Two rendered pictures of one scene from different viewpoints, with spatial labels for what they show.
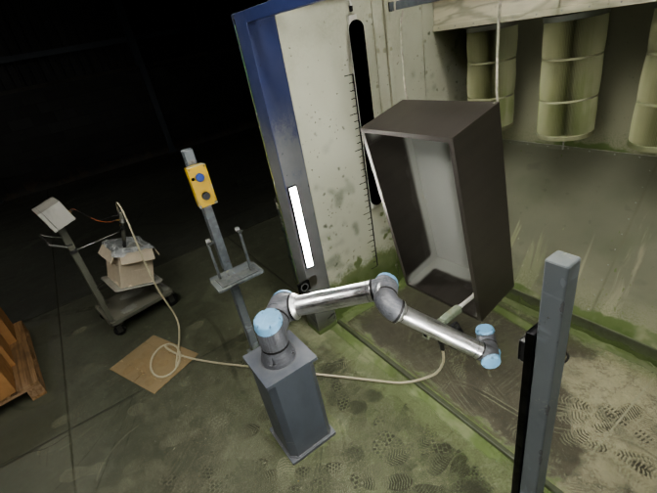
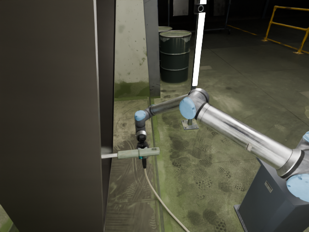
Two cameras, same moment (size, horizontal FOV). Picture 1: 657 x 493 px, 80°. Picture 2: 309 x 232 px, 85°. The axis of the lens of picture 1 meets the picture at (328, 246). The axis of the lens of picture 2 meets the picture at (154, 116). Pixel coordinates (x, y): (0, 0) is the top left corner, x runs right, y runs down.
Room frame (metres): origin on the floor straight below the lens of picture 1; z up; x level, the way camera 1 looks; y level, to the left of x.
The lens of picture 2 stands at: (2.44, -0.07, 1.48)
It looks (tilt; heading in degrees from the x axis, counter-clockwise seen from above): 36 degrees down; 207
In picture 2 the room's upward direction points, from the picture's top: 3 degrees counter-clockwise
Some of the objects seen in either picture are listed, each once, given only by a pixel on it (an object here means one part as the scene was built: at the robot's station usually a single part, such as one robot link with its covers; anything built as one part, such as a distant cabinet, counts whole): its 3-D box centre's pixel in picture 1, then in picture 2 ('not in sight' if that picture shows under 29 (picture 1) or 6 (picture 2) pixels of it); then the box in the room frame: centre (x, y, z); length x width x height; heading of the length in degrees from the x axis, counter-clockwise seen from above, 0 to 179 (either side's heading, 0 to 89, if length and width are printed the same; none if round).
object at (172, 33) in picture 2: not in sight; (175, 34); (-0.71, -1.18, 0.86); 0.54 x 0.54 x 0.01
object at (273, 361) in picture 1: (277, 349); not in sight; (1.62, 0.38, 0.69); 0.19 x 0.19 x 0.10
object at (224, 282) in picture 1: (230, 255); not in sight; (2.30, 0.64, 0.95); 0.26 x 0.15 x 0.32; 120
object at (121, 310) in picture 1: (109, 259); not in sight; (3.31, 2.01, 0.64); 0.73 x 0.50 x 1.27; 130
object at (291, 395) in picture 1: (291, 396); (277, 203); (1.62, 0.38, 0.32); 0.31 x 0.31 x 0.64; 30
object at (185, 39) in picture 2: not in sight; (174, 57); (-0.71, -1.18, 0.44); 0.59 x 0.58 x 0.89; 44
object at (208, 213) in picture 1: (226, 264); not in sight; (2.44, 0.73, 0.82); 0.06 x 0.06 x 1.64; 30
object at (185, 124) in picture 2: not in sight; (189, 124); (0.65, -0.46, 0.01); 0.20 x 0.20 x 0.01; 30
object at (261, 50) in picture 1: (293, 199); not in sight; (2.59, 0.17, 1.14); 0.18 x 0.18 x 2.29; 30
